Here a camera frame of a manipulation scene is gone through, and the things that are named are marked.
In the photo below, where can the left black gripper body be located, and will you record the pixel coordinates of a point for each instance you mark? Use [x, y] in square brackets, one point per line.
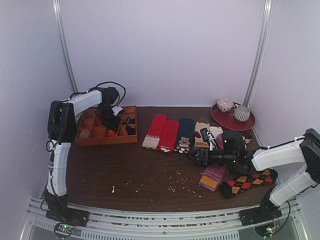
[107, 119]

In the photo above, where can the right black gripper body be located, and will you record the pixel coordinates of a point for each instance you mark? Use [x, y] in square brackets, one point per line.
[204, 156]

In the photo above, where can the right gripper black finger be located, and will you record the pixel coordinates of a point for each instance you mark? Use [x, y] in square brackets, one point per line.
[193, 159]
[196, 152]

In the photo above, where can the red sock with white cuff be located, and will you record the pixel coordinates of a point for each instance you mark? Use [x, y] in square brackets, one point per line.
[111, 133]

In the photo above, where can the orange wooden compartment tray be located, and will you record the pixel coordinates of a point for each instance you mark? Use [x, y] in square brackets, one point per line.
[91, 132]

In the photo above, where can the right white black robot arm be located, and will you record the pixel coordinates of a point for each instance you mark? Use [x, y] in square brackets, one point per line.
[304, 149]

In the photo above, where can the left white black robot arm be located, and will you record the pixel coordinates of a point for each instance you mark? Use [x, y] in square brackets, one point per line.
[62, 131]

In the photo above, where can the dark teal reindeer sock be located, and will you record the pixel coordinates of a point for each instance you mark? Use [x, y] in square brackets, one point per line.
[185, 137]

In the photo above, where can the purple striped sock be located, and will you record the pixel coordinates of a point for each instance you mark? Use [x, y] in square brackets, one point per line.
[213, 176]

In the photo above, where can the black binder clips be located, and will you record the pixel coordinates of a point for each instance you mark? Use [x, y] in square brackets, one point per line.
[128, 122]

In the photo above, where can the cream sock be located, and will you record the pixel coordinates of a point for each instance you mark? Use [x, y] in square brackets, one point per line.
[216, 130]

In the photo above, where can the beige striped sock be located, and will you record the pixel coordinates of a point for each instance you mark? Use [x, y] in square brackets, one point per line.
[198, 141]

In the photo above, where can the red sock white trim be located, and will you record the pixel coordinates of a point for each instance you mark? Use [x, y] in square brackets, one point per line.
[168, 137]

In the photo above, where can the black orange argyle sock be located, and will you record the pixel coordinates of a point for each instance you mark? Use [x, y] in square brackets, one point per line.
[231, 188]

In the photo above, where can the red sock beige cuff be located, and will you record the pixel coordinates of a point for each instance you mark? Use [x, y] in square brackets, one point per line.
[154, 133]

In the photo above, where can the tan argyle sock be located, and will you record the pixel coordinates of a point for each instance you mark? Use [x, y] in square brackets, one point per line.
[247, 138]

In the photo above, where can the patterned pink bowl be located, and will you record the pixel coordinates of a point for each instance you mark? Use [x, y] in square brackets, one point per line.
[224, 104]

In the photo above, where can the striped grey cup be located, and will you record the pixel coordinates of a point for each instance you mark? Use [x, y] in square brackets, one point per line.
[242, 113]

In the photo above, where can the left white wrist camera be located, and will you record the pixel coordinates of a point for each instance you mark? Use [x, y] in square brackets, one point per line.
[117, 110]

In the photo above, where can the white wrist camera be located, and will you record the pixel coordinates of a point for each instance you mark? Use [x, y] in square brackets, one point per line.
[117, 110]
[209, 138]

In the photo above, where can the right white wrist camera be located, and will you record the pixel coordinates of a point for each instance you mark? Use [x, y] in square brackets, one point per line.
[209, 138]

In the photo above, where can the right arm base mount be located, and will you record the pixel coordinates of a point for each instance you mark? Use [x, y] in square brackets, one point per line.
[264, 216]

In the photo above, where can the right aluminium frame post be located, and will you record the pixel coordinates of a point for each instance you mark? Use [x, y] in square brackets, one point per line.
[260, 51]

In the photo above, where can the aluminium frame post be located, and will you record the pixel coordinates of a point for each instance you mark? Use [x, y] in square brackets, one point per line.
[260, 51]
[64, 47]

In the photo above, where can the metal base rail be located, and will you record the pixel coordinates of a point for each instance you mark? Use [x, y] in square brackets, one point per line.
[109, 224]

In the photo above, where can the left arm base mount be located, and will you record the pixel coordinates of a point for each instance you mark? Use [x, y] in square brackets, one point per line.
[67, 221]

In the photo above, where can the left aluminium frame post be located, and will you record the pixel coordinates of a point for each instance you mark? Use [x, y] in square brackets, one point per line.
[64, 47]

